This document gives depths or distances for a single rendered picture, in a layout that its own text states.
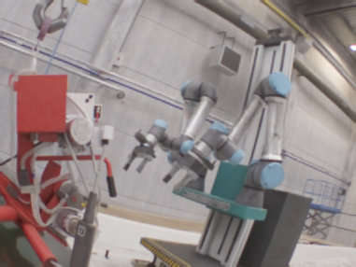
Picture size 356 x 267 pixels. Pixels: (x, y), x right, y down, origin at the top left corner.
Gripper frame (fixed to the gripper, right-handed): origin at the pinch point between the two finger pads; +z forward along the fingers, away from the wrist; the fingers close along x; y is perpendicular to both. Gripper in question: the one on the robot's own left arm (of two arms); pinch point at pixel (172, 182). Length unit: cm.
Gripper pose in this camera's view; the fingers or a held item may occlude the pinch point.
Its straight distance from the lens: 135.4
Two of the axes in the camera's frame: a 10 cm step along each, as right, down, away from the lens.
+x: 4.0, 1.2, -9.1
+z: -6.5, 7.3, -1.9
